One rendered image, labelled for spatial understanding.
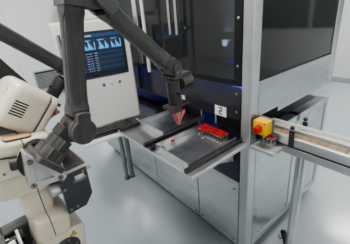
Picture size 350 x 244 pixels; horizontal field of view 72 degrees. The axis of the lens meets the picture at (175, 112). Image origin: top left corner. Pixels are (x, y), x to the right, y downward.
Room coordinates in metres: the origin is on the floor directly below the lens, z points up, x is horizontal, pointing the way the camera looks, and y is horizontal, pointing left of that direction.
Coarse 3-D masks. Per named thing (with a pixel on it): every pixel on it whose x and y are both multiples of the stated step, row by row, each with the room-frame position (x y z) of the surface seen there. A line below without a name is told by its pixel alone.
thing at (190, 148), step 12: (180, 132) 1.24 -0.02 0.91; (192, 132) 1.29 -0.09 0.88; (156, 144) 1.12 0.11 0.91; (168, 144) 1.17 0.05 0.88; (180, 144) 1.16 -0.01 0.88; (192, 144) 1.15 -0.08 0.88; (204, 144) 1.14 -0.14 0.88; (216, 144) 1.13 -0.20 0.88; (168, 156) 1.04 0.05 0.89; (180, 156) 1.04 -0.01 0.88; (192, 156) 1.03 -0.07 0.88; (204, 156) 0.99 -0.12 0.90
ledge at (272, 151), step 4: (260, 140) 1.13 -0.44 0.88; (252, 144) 1.10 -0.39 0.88; (256, 144) 1.09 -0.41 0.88; (260, 144) 1.09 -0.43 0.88; (264, 144) 1.09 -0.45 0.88; (276, 144) 1.08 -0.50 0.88; (280, 144) 1.07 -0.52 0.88; (252, 148) 1.09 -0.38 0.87; (256, 148) 1.07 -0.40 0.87; (260, 148) 1.06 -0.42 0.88; (264, 148) 1.05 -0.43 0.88; (268, 148) 1.05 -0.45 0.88; (272, 148) 1.05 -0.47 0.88; (276, 148) 1.04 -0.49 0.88; (280, 148) 1.04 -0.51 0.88; (284, 148) 1.06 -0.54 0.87; (264, 152) 1.03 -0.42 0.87; (268, 152) 1.01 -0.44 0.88; (272, 152) 1.01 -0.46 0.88; (276, 152) 1.01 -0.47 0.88; (272, 156) 1.00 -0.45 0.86
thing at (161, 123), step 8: (168, 112) 1.61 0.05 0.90; (144, 120) 1.49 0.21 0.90; (152, 120) 1.52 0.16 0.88; (160, 120) 1.51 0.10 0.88; (168, 120) 1.50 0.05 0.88; (184, 120) 1.47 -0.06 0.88; (192, 120) 1.41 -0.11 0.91; (200, 120) 1.45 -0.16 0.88; (152, 128) 1.35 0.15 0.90; (160, 128) 1.38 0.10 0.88; (168, 128) 1.37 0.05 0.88; (176, 128) 1.32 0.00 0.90
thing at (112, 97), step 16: (96, 32) 1.72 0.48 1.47; (112, 32) 1.78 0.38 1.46; (96, 48) 1.71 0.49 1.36; (112, 48) 1.77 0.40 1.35; (128, 48) 1.83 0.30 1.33; (96, 64) 1.70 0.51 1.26; (112, 64) 1.76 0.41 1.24; (128, 64) 1.82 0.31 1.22; (96, 80) 1.70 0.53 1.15; (112, 80) 1.75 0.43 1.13; (128, 80) 1.81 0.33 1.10; (96, 96) 1.68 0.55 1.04; (112, 96) 1.74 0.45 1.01; (128, 96) 1.80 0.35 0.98; (96, 112) 1.67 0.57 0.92; (112, 112) 1.73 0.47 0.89; (128, 112) 1.79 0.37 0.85
